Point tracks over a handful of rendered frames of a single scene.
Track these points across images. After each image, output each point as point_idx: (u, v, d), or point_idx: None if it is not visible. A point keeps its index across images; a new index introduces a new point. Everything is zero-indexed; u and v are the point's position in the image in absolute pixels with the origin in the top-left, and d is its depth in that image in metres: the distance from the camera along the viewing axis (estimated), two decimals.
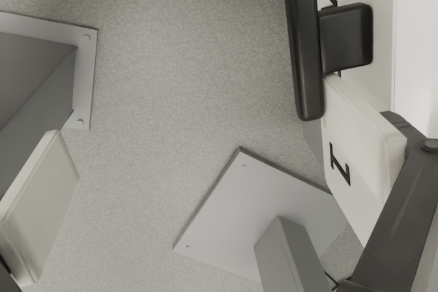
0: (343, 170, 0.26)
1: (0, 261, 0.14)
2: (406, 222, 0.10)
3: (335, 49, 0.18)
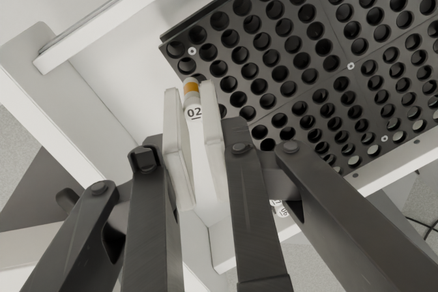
0: None
1: (171, 185, 0.16)
2: (253, 214, 0.11)
3: None
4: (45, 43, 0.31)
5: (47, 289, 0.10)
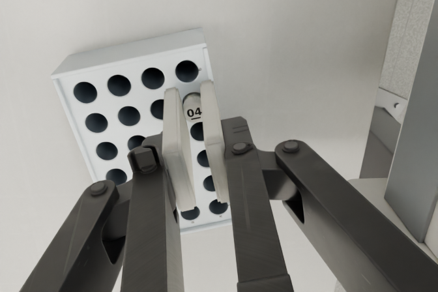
0: None
1: (171, 185, 0.16)
2: (253, 214, 0.11)
3: None
4: (394, 213, 0.20)
5: (47, 289, 0.10)
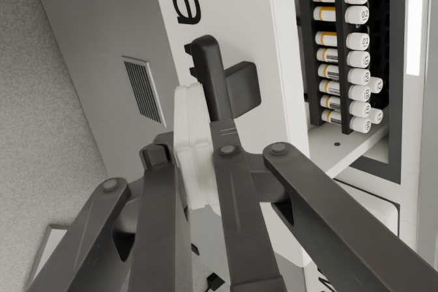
0: None
1: (182, 183, 0.16)
2: (244, 216, 0.11)
3: (240, 99, 0.22)
4: None
5: (57, 285, 0.10)
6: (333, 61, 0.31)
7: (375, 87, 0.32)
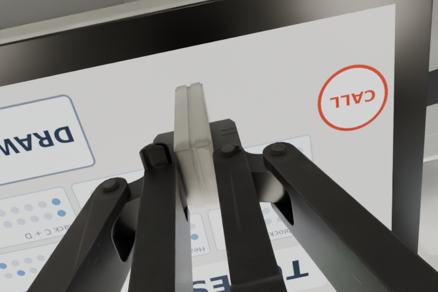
0: None
1: (182, 183, 0.16)
2: (244, 216, 0.11)
3: None
4: None
5: (57, 285, 0.10)
6: None
7: None
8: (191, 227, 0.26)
